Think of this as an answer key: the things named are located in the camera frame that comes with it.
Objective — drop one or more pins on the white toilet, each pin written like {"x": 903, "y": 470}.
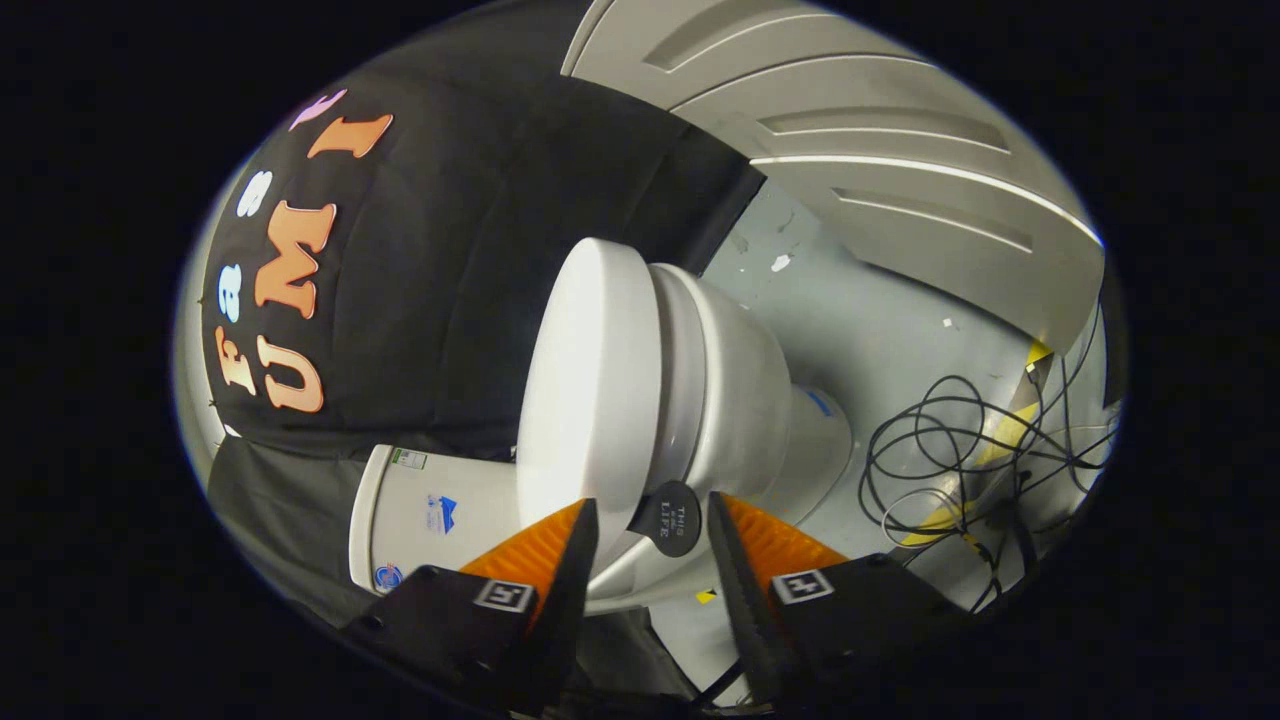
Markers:
{"x": 740, "y": 400}

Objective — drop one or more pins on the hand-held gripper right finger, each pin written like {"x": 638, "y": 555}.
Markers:
{"x": 745, "y": 600}

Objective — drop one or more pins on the yellow floor tape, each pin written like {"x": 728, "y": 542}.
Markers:
{"x": 1038, "y": 352}

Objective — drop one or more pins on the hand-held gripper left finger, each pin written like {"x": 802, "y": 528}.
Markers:
{"x": 570, "y": 610}

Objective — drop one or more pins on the white drawer cabinet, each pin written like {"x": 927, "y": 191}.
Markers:
{"x": 850, "y": 120}

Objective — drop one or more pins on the white toilet lid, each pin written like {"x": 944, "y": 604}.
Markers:
{"x": 590, "y": 380}

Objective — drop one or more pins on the black backdrop cloth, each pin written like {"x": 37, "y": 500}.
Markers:
{"x": 450, "y": 250}

